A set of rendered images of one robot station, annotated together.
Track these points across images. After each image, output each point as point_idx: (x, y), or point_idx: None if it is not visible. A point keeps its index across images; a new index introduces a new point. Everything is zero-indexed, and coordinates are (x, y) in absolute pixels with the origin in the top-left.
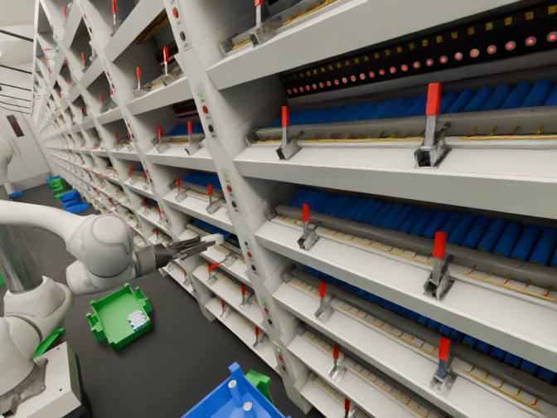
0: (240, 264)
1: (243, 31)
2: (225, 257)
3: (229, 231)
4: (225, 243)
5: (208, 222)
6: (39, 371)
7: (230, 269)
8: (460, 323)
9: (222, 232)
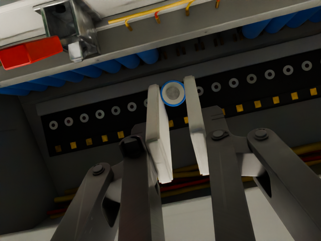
0: (7, 34)
1: None
2: (72, 56)
3: (20, 236)
4: (199, 34)
5: (197, 205)
6: None
7: (4, 10)
8: None
9: (292, 16)
